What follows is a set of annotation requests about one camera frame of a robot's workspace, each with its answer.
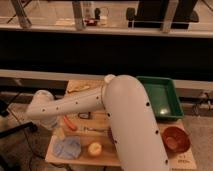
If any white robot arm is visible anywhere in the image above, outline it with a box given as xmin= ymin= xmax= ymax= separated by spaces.
xmin=27 ymin=75 xmax=170 ymax=171

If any blue cloth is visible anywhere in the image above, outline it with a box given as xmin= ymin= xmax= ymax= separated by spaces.
xmin=52 ymin=136 xmax=81 ymax=160

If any black square cup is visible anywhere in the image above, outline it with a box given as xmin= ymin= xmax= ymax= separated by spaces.
xmin=78 ymin=112 xmax=91 ymax=119

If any yellow apple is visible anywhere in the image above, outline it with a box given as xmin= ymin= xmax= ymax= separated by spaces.
xmin=88 ymin=142 xmax=102 ymax=157

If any purple plate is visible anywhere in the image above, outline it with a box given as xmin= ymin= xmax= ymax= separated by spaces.
xmin=107 ymin=128 xmax=114 ymax=143

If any black office chair base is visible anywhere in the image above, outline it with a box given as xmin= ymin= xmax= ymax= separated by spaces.
xmin=0 ymin=99 xmax=39 ymax=171

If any white cup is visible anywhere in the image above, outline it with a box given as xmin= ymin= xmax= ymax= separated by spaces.
xmin=104 ymin=74 xmax=115 ymax=84

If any green plastic tray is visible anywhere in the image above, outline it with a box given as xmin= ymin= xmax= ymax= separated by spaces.
xmin=137 ymin=76 xmax=184 ymax=121

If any orange bowl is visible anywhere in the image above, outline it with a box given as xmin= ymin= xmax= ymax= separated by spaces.
xmin=161 ymin=126 xmax=191 ymax=154

